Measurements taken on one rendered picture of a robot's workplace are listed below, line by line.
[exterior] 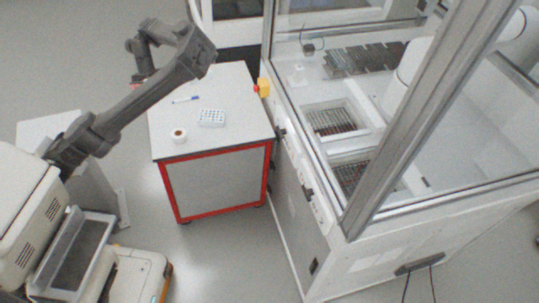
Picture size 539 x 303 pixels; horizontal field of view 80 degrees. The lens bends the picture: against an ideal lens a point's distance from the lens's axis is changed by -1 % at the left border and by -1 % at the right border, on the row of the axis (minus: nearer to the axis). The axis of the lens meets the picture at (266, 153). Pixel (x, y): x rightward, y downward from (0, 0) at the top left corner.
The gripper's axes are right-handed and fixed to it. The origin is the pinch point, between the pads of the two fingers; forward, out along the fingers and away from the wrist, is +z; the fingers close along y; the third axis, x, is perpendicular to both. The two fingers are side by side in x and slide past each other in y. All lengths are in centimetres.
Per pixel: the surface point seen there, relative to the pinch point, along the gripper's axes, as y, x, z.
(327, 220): 8, 61, 44
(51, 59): -157, -200, 5
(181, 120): -36.1, -11.8, 22.8
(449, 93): 41, 84, -10
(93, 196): -22, -67, 60
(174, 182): -26, -18, 52
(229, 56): -96, -3, 4
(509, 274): -71, 168, 142
